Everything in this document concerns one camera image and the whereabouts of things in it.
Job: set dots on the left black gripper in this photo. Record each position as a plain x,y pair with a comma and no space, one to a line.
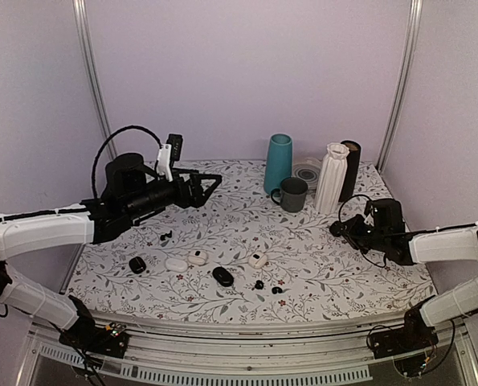
197,198

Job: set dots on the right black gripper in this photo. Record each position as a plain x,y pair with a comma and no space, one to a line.
349,233

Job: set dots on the black earbud charging case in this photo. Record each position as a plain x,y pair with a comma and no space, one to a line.
337,228

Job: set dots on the cream earbud case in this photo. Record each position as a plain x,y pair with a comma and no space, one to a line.
257,260

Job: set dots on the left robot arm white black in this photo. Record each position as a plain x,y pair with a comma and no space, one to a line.
134,192

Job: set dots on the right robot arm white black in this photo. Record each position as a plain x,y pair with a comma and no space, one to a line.
381,228

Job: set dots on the white open earbud case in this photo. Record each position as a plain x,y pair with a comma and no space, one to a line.
198,257

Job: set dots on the white closed earbud case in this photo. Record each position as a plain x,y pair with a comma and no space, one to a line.
176,265

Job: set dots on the black oval earbud case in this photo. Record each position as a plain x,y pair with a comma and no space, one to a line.
223,277

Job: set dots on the black small earbud case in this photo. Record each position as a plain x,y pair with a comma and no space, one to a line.
137,265

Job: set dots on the black earbud pair left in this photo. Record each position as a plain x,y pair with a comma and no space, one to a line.
166,236

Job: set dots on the white ribbed vase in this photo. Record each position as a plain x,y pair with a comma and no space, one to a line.
332,176

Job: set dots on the floral patterned table mat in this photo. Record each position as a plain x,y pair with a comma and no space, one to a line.
323,279

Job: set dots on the dark brown cylinder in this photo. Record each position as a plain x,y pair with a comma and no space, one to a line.
353,161

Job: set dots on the dark grey mug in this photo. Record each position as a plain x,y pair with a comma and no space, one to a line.
291,194

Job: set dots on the teal tall vase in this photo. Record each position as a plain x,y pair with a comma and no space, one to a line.
279,161

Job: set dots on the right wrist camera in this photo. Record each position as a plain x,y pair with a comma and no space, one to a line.
371,209

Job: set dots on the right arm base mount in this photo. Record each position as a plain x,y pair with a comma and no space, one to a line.
413,335

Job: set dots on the right aluminium frame post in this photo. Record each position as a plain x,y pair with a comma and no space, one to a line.
408,54

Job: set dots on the aluminium frame post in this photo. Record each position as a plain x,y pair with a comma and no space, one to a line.
408,54
87,52

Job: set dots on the front aluminium rail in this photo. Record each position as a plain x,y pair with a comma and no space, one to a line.
315,353

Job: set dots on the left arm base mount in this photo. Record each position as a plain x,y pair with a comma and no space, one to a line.
86,336

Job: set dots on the left aluminium frame post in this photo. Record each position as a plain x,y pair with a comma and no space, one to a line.
87,52

